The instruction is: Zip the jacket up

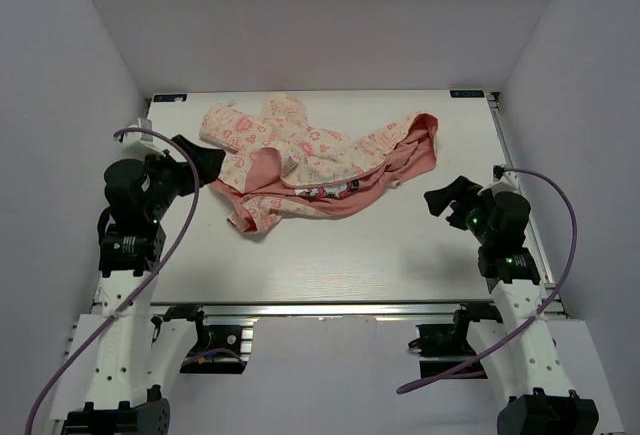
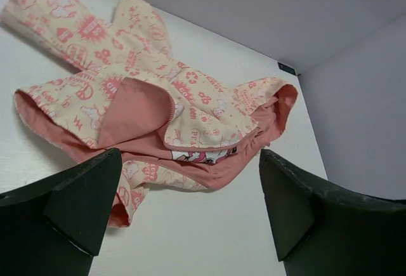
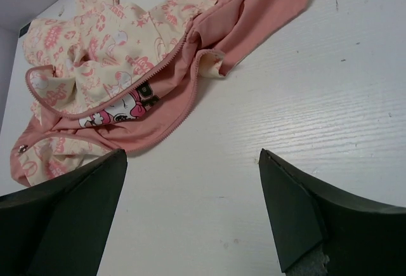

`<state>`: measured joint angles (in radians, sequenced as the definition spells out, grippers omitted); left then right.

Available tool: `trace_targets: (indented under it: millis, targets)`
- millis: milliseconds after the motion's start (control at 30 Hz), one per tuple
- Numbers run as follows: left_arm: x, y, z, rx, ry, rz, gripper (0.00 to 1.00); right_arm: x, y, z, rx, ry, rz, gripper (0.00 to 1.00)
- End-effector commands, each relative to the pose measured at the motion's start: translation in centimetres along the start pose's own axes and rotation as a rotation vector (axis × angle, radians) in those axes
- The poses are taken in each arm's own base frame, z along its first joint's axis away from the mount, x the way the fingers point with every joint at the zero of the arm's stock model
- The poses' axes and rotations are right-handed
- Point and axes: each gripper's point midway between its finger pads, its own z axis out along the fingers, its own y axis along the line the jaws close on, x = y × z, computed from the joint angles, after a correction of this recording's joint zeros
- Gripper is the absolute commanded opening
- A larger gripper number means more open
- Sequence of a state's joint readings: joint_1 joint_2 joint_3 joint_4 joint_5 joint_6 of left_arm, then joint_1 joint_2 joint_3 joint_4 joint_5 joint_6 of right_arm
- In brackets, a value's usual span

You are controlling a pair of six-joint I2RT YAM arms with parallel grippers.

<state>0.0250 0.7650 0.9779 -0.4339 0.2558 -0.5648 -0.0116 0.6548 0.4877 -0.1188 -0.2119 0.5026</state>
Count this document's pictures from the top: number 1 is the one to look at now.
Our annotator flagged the right blue table label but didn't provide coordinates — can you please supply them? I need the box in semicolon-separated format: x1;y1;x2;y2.
449;89;485;99

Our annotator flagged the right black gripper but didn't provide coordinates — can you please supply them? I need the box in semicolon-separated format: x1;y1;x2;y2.
424;175;495;246

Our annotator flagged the left blue table label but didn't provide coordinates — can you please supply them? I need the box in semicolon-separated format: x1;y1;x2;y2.
152;93;187;103

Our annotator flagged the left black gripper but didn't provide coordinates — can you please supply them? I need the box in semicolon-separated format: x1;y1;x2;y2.
137;134;225;221

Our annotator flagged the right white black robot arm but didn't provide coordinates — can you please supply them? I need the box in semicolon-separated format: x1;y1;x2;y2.
424;176;599;434

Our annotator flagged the pink Snoopy zip jacket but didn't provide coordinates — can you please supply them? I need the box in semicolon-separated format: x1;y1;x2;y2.
199;93;439;234

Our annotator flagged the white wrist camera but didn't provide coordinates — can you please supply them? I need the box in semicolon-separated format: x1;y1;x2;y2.
114;118;163;161
489;165;520;195

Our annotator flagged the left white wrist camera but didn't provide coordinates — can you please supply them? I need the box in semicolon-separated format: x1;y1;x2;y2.
114;118;163;161

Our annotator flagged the blue table label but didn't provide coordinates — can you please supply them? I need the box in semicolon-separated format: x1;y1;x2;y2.
152;93;187;103
449;89;485;99

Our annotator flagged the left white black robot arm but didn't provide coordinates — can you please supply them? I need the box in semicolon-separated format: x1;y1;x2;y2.
62;135;225;434

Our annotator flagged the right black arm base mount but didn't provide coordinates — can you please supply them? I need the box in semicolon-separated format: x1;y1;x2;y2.
408;302;502;378

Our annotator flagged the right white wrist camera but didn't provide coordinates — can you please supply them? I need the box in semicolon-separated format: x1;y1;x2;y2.
489;165;520;195

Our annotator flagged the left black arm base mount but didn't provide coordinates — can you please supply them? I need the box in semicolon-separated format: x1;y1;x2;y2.
151;304;248;375

